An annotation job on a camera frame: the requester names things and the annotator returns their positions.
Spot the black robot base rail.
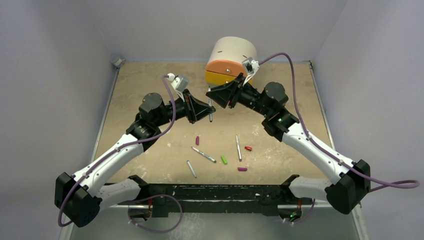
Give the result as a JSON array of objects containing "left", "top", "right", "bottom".
[{"left": 128, "top": 176, "right": 312, "bottom": 218}]

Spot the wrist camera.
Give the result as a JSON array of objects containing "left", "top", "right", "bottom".
[
  {"left": 167, "top": 73, "right": 189, "bottom": 99},
  {"left": 241, "top": 57, "right": 260, "bottom": 85}
]

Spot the grey marker pen green tip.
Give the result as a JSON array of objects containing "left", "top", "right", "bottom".
[{"left": 191, "top": 146, "right": 217, "bottom": 163}]

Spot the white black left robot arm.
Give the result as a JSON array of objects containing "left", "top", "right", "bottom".
[{"left": 54, "top": 89, "right": 216, "bottom": 227}]

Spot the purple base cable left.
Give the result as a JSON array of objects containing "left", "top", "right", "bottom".
[{"left": 127, "top": 194, "right": 184, "bottom": 234}]

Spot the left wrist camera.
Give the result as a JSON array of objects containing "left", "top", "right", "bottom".
[{"left": 167, "top": 73, "right": 189, "bottom": 99}]

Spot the grey corner bracket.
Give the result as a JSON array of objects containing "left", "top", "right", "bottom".
[{"left": 109, "top": 54, "right": 126, "bottom": 68}]

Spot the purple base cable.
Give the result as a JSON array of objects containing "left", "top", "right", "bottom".
[
  {"left": 281, "top": 198, "right": 316, "bottom": 226},
  {"left": 127, "top": 194, "right": 184, "bottom": 234}
]

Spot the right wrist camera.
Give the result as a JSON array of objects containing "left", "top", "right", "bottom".
[{"left": 241, "top": 57, "right": 260, "bottom": 85}]

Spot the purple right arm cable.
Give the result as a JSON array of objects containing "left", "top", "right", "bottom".
[{"left": 258, "top": 52, "right": 420, "bottom": 193}]

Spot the green pen cap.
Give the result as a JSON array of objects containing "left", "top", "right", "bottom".
[{"left": 220, "top": 155, "right": 228, "bottom": 165}]

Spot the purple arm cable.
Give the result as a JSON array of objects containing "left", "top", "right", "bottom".
[
  {"left": 258, "top": 52, "right": 420, "bottom": 193},
  {"left": 57, "top": 74, "right": 177, "bottom": 228}
]

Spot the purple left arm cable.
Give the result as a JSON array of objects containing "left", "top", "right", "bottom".
[{"left": 57, "top": 74, "right": 177, "bottom": 228}]

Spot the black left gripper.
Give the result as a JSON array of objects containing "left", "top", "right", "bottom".
[{"left": 154, "top": 89, "right": 215, "bottom": 128}]

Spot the grey marker pen red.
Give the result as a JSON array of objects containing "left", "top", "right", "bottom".
[{"left": 235, "top": 134, "right": 242, "bottom": 162}]

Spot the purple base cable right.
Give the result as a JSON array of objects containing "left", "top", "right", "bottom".
[{"left": 281, "top": 198, "right": 316, "bottom": 226}]

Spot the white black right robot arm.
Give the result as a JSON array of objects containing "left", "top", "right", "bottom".
[{"left": 206, "top": 74, "right": 371, "bottom": 215}]

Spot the round cream drawer cabinet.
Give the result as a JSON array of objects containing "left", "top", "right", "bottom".
[{"left": 204, "top": 36, "right": 257, "bottom": 88}]

